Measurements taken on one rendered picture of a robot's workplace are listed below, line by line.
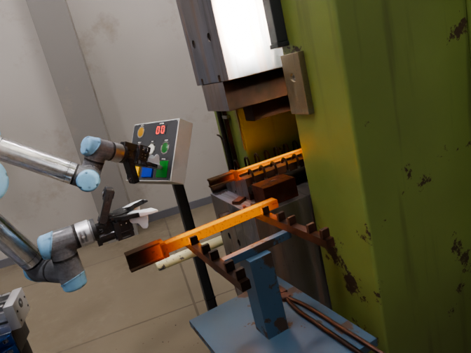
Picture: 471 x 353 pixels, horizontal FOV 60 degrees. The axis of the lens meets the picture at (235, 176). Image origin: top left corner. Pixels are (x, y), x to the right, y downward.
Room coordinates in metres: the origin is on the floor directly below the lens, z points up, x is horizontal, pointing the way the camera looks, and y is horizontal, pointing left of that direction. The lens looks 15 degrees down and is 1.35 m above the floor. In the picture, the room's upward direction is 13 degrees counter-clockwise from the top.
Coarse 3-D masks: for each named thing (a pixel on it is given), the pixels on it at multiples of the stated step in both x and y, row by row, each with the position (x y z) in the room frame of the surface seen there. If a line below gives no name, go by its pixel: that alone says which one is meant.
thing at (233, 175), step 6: (300, 150) 1.47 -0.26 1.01; (276, 156) 1.46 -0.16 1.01; (282, 156) 1.43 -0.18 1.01; (288, 156) 1.44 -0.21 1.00; (258, 162) 1.43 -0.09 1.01; (264, 162) 1.41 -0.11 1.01; (246, 168) 1.39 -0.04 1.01; (252, 168) 1.39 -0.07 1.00; (222, 174) 1.36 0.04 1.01; (228, 174) 1.35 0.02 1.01; (234, 174) 1.35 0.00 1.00; (210, 180) 1.33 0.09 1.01; (216, 180) 1.35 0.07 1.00; (222, 180) 1.35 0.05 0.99; (228, 180) 1.36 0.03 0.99; (234, 180) 1.36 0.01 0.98; (210, 186) 1.33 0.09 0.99; (216, 186) 1.33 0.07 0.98
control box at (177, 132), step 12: (168, 120) 1.81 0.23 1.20; (180, 120) 1.76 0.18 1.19; (144, 132) 1.91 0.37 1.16; (168, 132) 1.78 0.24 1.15; (180, 132) 1.75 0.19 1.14; (144, 144) 1.88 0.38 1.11; (156, 144) 1.82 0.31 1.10; (168, 144) 1.75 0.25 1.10; (180, 144) 1.74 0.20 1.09; (168, 156) 1.73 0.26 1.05; (180, 156) 1.73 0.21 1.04; (168, 168) 1.70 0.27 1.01; (180, 168) 1.71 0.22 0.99; (144, 180) 1.79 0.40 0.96; (156, 180) 1.73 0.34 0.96; (168, 180) 1.68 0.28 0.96; (180, 180) 1.70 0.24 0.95
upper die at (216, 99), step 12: (264, 72) 1.36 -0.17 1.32; (276, 72) 1.38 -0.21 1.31; (216, 84) 1.36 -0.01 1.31; (228, 84) 1.31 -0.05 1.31; (240, 84) 1.33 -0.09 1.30; (252, 84) 1.34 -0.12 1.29; (264, 84) 1.36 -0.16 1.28; (276, 84) 1.38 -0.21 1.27; (216, 96) 1.38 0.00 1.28; (228, 96) 1.31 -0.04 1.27; (240, 96) 1.33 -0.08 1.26; (252, 96) 1.34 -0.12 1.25; (264, 96) 1.36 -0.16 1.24; (276, 96) 1.37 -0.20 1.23; (216, 108) 1.41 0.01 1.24; (228, 108) 1.31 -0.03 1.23; (240, 108) 1.32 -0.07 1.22
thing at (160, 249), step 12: (264, 204) 1.02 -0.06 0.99; (276, 204) 1.03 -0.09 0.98; (228, 216) 0.99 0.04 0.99; (240, 216) 0.99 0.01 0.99; (252, 216) 1.00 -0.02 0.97; (204, 228) 0.95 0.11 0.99; (216, 228) 0.96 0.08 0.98; (156, 240) 0.91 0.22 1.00; (168, 240) 0.92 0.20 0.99; (180, 240) 0.92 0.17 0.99; (132, 252) 0.88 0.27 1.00; (144, 252) 0.89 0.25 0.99; (156, 252) 0.90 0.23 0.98; (168, 252) 0.90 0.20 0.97; (132, 264) 0.87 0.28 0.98; (144, 264) 0.88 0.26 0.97
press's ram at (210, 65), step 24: (192, 0) 1.39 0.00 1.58; (216, 0) 1.27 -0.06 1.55; (240, 0) 1.30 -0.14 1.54; (192, 24) 1.44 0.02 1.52; (216, 24) 1.26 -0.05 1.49; (240, 24) 1.29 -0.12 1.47; (264, 24) 1.32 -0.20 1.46; (192, 48) 1.49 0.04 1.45; (216, 48) 1.30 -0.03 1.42; (240, 48) 1.28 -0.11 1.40; (264, 48) 1.31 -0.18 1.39; (216, 72) 1.34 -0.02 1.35; (240, 72) 1.28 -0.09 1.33
